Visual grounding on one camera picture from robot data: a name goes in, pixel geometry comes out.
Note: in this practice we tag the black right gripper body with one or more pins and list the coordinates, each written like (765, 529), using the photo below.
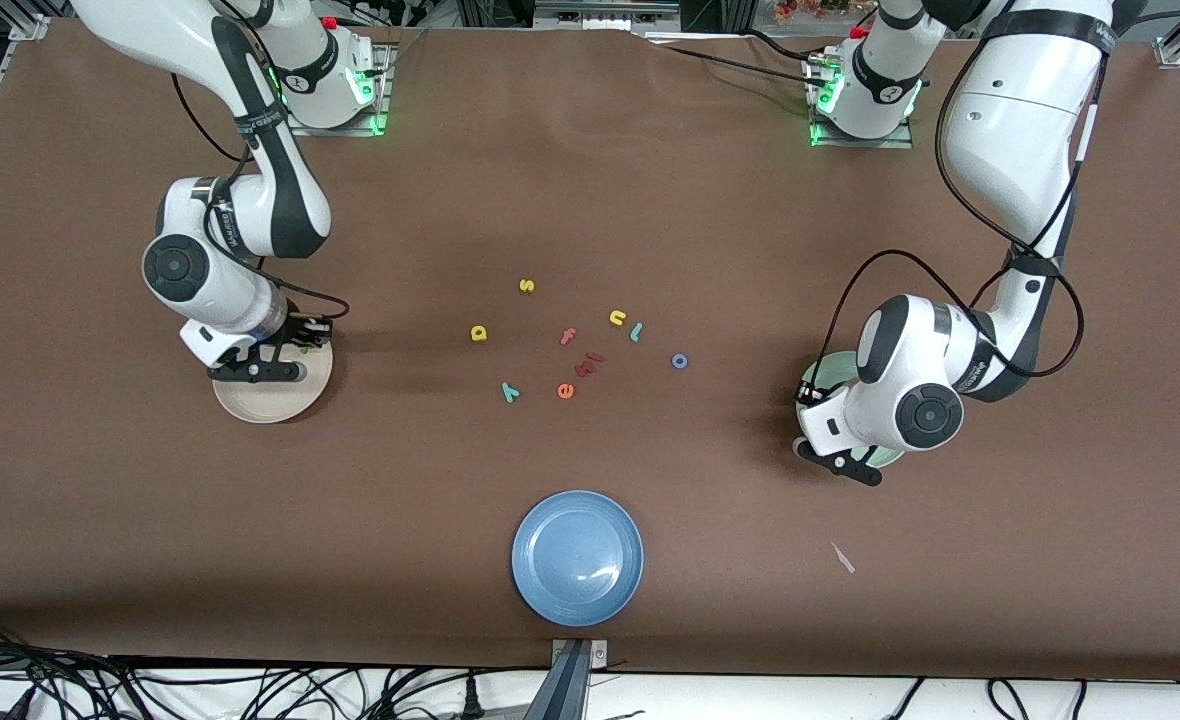
(297, 331)

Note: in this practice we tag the teal foam letter y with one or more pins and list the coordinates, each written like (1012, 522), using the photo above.
(510, 392)

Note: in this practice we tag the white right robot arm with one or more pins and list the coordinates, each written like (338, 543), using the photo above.
(200, 270)

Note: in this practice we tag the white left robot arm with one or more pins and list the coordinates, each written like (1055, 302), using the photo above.
(1010, 130)

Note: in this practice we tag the light green plate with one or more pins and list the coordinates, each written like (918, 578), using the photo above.
(830, 370)

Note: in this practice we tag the beige brown plate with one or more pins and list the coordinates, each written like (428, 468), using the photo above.
(270, 405)

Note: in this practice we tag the white paper scrap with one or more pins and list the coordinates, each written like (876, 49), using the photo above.
(842, 558)

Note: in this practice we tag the blue plate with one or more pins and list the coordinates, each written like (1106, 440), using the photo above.
(577, 558)

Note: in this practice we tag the brown table cover sheet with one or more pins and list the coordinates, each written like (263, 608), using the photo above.
(590, 200)

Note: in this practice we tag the orange artificial flowers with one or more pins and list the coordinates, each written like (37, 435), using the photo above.
(800, 10)

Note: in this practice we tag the black power plug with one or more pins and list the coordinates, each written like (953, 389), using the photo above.
(471, 700)

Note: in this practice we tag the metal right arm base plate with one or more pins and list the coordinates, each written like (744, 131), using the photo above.
(335, 128)

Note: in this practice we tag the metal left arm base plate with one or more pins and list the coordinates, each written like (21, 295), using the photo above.
(860, 142)

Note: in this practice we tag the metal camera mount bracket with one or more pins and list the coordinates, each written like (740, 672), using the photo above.
(570, 680)

